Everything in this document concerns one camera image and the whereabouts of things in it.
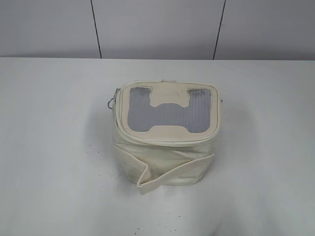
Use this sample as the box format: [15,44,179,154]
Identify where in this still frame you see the cream bag with silver top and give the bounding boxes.
[108,81,222,194]

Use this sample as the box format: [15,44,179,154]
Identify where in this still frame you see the silver zipper pull with ring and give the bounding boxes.
[107,96,115,110]

